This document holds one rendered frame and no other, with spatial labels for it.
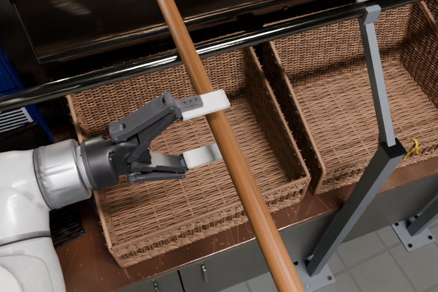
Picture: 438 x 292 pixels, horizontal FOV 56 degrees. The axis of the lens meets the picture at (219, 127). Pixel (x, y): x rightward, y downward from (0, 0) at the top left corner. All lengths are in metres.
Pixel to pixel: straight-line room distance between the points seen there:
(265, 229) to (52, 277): 0.28
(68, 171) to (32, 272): 0.13
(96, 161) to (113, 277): 0.65
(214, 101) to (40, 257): 0.30
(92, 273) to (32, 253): 0.64
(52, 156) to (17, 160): 0.05
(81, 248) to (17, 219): 0.67
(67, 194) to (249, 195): 0.25
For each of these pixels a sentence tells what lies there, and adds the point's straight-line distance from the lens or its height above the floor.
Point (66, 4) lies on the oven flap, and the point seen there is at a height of 1.05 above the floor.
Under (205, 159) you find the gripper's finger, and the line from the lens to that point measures 0.68.
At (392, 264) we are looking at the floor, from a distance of 1.92.
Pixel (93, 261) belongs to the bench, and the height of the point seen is 0.58.
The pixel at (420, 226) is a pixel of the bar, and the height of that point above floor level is 0.11.
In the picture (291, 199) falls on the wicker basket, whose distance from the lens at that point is 1.22.
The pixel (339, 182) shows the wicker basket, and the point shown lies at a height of 0.62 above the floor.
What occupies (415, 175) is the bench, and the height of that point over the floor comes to 0.58.
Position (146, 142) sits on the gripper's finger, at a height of 1.23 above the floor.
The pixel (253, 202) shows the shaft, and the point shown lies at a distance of 0.56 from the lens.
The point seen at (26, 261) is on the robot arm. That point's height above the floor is 1.21.
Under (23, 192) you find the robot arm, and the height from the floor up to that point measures 1.23.
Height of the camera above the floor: 1.71
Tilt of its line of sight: 55 degrees down
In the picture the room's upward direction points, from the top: straight up
